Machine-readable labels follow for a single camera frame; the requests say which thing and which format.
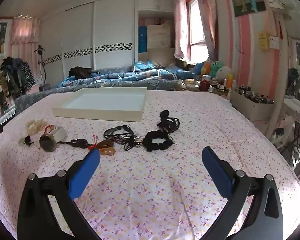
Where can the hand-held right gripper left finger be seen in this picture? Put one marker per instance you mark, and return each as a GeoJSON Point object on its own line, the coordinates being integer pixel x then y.
{"type": "Point", "coordinates": [86, 170]}

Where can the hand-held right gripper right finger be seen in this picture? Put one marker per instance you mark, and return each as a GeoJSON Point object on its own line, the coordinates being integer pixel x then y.
{"type": "Point", "coordinates": [216, 171]}

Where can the white rectangular tray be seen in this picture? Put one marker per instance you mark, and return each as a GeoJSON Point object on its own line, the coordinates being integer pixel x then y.
{"type": "Point", "coordinates": [100, 103]}

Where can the amber pendant red knot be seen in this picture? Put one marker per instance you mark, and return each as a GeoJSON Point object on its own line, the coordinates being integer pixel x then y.
{"type": "Point", "coordinates": [106, 148]}

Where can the small white box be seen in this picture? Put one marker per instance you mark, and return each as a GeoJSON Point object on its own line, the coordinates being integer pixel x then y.
{"type": "Point", "coordinates": [58, 133]}

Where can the pink floral tablecloth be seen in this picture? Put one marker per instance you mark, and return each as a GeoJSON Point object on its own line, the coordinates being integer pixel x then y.
{"type": "Point", "coordinates": [145, 192]}

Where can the black scrunchie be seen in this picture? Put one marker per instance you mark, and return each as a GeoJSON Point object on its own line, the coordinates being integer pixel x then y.
{"type": "Point", "coordinates": [156, 142]}

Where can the white cosmetics organiser box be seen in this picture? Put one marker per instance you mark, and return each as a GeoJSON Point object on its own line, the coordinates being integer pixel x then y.
{"type": "Point", "coordinates": [250, 107]}

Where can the red cup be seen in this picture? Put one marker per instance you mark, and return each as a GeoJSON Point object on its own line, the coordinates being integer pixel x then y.
{"type": "Point", "coordinates": [204, 85]}

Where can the orange bottle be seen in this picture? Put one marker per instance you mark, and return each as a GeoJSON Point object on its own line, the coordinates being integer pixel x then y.
{"type": "Point", "coordinates": [229, 80]}

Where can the black clothing pile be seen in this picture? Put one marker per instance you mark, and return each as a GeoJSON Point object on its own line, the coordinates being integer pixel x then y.
{"type": "Point", "coordinates": [80, 72]}

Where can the white plush toy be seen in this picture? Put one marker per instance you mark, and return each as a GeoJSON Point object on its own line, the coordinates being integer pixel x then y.
{"type": "Point", "coordinates": [224, 73]}

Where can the green plush toy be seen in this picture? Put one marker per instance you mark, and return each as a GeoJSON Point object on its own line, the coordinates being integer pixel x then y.
{"type": "Point", "coordinates": [217, 68]}

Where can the orange plush toy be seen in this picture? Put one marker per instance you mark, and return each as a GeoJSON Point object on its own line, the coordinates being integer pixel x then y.
{"type": "Point", "coordinates": [202, 68]}

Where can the garment steamer stand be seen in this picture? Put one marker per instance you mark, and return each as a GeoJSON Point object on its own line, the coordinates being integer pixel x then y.
{"type": "Point", "coordinates": [42, 67]}

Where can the blue patterned quilt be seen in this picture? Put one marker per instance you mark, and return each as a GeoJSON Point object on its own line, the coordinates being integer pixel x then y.
{"type": "Point", "coordinates": [145, 73]}

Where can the clothes rack with garments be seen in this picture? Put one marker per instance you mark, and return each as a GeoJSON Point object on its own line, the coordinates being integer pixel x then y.
{"type": "Point", "coordinates": [10, 80]}

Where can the beige large cushion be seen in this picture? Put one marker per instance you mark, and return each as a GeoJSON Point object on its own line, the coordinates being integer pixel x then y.
{"type": "Point", "coordinates": [162, 56]}

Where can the white framed mirror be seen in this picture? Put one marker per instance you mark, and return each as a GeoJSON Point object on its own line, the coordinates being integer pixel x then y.
{"type": "Point", "coordinates": [281, 55]}

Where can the white sliding door wardrobe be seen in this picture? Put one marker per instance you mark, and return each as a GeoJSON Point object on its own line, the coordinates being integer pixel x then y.
{"type": "Point", "coordinates": [110, 30]}

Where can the window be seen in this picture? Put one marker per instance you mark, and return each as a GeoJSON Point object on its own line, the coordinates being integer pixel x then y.
{"type": "Point", "coordinates": [197, 30]}

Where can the beige square cushion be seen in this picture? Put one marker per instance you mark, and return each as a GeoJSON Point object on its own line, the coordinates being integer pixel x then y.
{"type": "Point", "coordinates": [158, 36]}

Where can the pink window curtain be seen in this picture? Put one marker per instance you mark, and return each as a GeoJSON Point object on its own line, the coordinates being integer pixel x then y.
{"type": "Point", "coordinates": [181, 25]}
{"type": "Point", "coordinates": [207, 17]}

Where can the short pink curtain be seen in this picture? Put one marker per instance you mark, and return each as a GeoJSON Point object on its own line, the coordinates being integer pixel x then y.
{"type": "Point", "coordinates": [25, 30]}

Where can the yellow wall tag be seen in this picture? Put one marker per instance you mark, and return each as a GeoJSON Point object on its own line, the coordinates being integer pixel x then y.
{"type": "Point", "coordinates": [263, 40]}

